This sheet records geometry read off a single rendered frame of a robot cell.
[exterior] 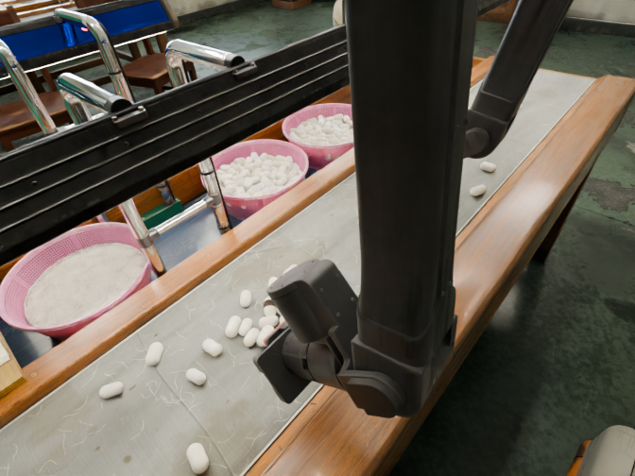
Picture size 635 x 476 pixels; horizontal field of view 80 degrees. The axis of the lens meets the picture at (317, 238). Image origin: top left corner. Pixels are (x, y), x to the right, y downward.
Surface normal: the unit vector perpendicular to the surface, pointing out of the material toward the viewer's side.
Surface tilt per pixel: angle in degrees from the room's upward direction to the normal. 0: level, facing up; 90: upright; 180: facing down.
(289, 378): 49
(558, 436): 0
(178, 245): 0
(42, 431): 0
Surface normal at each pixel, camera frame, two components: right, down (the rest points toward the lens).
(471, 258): -0.06, -0.73
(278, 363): 0.51, -0.17
